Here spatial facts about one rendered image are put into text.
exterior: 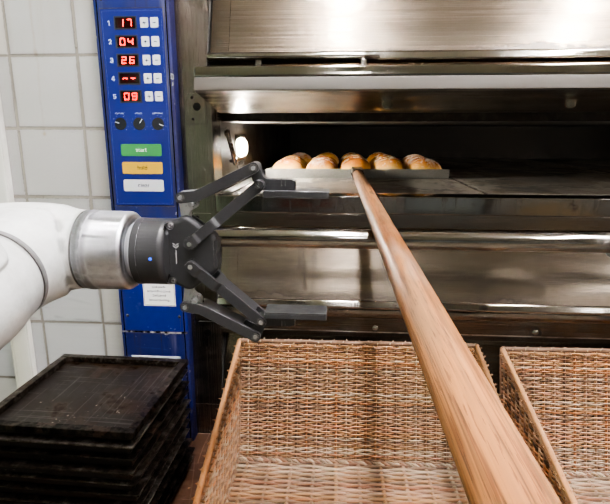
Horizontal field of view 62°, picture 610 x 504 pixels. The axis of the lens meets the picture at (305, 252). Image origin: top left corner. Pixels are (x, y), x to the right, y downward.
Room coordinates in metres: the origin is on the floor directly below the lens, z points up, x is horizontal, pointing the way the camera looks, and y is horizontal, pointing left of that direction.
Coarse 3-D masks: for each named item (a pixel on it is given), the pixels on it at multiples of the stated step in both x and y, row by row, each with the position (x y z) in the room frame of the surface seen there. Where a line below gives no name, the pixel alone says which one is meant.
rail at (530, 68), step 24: (216, 72) 0.99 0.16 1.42; (240, 72) 0.99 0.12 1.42; (264, 72) 0.99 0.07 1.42; (288, 72) 0.98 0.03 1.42; (312, 72) 0.98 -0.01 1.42; (336, 72) 0.98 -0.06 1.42; (360, 72) 0.97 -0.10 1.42; (384, 72) 0.97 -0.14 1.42; (408, 72) 0.97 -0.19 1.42; (432, 72) 0.96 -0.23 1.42; (456, 72) 0.96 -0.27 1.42; (480, 72) 0.96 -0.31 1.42; (504, 72) 0.95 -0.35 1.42; (528, 72) 0.95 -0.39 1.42; (552, 72) 0.95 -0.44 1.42; (576, 72) 0.95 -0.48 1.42; (600, 72) 0.94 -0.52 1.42
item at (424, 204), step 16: (224, 192) 1.19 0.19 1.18; (240, 192) 1.19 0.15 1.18; (256, 208) 1.13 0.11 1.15; (272, 208) 1.13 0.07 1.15; (288, 208) 1.13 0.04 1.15; (304, 208) 1.13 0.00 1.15; (320, 208) 1.12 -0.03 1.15; (336, 208) 1.12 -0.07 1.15; (352, 208) 1.12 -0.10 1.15; (384, 208) 1.11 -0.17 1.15; (400, 208) 1.11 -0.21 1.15; (416, 208) 1.11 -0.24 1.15; (432, 208) 1.10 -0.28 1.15; (448, 208) 1.10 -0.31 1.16; (464, 208) 1.10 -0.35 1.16; (480, 208) 1.10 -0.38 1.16; (496, 208) 1.09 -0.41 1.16; (512, 208) 1.09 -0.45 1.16; (528, 208) 1.09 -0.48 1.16; (544, 208) 1.09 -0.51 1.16; (560, 208) 1.08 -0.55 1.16; (576, 208) 1.08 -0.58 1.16; (592, 208) 1.08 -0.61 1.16; (608, 208) 1.08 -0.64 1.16
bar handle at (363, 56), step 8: (208, 56) 1.04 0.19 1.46; (216, 56) 1.04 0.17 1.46; (224, 56) 1.04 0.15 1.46; (232, 56) 1.04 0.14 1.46; (240, 56) 1.04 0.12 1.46; (248, 56) 1.03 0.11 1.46; (256, 56) 1.03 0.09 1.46; (264, 56) 1.03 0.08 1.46; (272, 56) 1.03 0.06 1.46; (280, 56) 1.03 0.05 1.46; (288, 56) 1.03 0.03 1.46; (296, 56) 1.03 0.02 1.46; (304, 56) 1.03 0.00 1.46; (312, 56) 1.03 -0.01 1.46; (320, 56) 1.02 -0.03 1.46; (328, 56) 1.02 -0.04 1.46; (336, 56) 1.02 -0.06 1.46; (344, 56) 1.02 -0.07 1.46; (352, 56) 1.02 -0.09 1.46; (360, 56) 1.02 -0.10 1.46; (368, 56) 1.02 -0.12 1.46; (376, 56) 1.02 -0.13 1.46; (256, 64) 1.03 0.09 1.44; (360, 64) 1.02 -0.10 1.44
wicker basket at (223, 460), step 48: (240, 384) 1.07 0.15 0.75; (336, 384) 1.06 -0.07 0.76; (384, 384) 1.05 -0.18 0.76; (240, 432) 1.05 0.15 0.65; (288, 432) 1.04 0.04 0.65; (336, 432) 1.03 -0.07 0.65; (384, 432) 1.03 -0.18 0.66; (432, 432) 1.02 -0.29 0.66; (240, 480) 0.95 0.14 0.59; (288, 480) 0.95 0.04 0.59; (336, 480) 0.95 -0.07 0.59; (384, 480) 0.95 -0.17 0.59; (432, 480) 0.96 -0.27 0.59
